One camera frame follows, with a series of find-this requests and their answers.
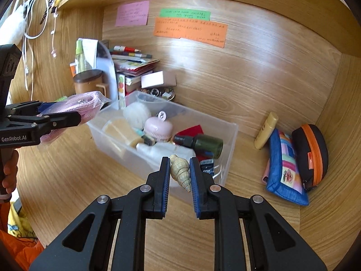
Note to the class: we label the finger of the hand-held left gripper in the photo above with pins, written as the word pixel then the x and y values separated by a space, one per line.
pixel 45 107
pixel 62 120

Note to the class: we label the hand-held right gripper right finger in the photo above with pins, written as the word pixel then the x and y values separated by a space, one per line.
pixel 194 192

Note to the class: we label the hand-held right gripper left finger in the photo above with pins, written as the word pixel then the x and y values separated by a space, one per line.
pixel 166 192

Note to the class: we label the spiral seashell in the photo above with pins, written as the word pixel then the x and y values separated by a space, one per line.
pixel 180 172

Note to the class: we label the pink zipper pouch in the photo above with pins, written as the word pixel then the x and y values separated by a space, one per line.
pixel 87 104

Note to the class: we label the clear plastic storage box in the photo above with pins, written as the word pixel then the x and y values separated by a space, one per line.
pixel 112 141

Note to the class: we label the wooden desktop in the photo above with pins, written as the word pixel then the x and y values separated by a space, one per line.
pixel 70 175

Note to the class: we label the person's left hand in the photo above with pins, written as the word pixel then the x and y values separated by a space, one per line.
pixel 11 172

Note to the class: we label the white tube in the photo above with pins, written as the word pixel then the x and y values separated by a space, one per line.
pixel 160 150

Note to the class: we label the brown lidded mug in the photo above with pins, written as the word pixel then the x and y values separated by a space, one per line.
pixel 88 83

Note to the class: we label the small orange packet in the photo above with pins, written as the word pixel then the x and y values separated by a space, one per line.
pixel 73 70

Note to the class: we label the dark green bottle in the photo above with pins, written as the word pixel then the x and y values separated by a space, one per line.
pixel 204 144

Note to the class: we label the small teal bottle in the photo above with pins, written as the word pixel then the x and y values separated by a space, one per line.
pixel 143 137

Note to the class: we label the pink round container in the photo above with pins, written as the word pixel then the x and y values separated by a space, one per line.
pixel 158 129

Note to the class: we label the cream filled clear jar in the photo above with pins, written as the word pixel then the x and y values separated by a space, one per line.
pixel 124 131

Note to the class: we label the fruit print slim book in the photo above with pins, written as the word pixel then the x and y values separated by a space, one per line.
pixel 121 86

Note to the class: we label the clear file folder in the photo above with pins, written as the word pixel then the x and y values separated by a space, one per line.
pixel 110 67

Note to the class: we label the white paper envelope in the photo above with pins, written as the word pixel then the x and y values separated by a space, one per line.
pixel 90 50

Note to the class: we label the round white tag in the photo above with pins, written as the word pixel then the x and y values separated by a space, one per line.
pixel 162 115

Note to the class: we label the grey box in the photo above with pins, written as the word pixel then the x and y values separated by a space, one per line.
pixel 105 43

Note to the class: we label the white plush toy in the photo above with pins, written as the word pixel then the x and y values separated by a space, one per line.
pixel 12 25

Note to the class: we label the stack of books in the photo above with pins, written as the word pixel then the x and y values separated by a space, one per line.
pixel 135 67

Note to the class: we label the yellow cloth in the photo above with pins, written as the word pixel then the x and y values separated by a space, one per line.
pixel 19 225

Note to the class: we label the blue patchwork pouch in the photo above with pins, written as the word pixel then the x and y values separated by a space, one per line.
pixel 284 172

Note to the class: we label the yellow tube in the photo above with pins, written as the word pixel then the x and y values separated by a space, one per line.
pixel 266 131

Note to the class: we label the red and white pen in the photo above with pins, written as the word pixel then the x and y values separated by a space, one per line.
pixel 127 48

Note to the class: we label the black binder clip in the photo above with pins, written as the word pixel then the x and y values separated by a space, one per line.
pixel 55 10

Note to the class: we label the small white cardboard box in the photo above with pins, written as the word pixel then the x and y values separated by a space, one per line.
pixel 158 79

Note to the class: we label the black beaded headband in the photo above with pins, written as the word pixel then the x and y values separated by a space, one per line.
pixel 50 2

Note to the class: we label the black orange zip case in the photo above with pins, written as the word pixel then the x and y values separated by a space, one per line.
pixel 310 152

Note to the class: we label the pink paper note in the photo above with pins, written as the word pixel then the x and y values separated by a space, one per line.
pixel 132 13

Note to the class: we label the orange paper note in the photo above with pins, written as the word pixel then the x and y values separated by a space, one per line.
pixel 191 31

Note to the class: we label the green paper note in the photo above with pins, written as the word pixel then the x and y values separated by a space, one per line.
pixel 184 14

